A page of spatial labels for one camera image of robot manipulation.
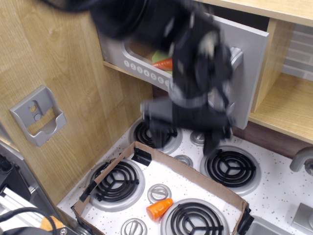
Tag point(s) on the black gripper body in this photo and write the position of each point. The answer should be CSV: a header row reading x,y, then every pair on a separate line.
x,y
191,113

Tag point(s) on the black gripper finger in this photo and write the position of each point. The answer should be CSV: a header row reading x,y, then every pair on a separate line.
x,y
211,141
161,133

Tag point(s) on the grey toy microwave door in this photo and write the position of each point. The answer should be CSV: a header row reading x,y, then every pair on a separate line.
x,y
136,60

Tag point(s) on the silver microwave door handle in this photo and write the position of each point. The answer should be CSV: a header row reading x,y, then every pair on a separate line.
x,y
236,58

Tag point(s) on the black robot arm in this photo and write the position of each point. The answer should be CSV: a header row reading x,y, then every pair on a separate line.
x,y
201,60

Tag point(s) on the orange toy carrot in microwave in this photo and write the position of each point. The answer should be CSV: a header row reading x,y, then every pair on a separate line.
x,y
165,64

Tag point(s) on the wooden microwave cabinet shelf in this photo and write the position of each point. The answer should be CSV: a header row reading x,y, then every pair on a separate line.
x,y
282,102

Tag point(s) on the back centre grey knob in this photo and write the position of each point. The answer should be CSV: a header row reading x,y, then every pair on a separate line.
x,y
197,138

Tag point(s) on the back left black burner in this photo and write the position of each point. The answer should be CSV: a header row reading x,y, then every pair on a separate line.
x,y
140,132

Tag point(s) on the black burner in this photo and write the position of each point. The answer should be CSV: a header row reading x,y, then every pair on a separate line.
x,y
140,132
193,217
234,168
120,189

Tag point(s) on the middle small grey knob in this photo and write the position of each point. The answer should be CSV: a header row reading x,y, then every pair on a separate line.
x,y
185,160

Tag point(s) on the back right black burner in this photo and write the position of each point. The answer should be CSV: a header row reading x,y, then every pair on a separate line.
x,y
234,168

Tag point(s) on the brown cardboard barrier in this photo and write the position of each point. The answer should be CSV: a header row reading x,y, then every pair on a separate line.
x,y
157,168

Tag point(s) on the centre grey knob near carrot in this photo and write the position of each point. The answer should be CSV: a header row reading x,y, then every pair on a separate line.
x,y
158,192

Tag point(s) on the front left black burner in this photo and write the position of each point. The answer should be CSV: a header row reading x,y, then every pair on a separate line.
x,y
120,189

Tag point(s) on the light green toy plate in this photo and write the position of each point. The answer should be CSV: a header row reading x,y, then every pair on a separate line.
x,y
158,56

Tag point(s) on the front right black burner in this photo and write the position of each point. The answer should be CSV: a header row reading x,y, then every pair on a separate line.
x,y
193,217

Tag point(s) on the orange carrot piece on stove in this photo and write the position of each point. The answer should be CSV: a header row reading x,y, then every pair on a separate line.
x,y
158,209

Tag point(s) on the grey toy faucet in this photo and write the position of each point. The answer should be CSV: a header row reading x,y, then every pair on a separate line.
x,y
303,157

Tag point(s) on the front grey knob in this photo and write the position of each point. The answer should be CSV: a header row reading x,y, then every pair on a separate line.
x,y
134,226

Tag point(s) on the grey toy sink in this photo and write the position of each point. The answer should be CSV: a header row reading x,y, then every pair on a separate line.
x,y
301,224

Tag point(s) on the grey wall holder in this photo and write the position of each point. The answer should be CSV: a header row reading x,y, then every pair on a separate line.
x,y
34,107

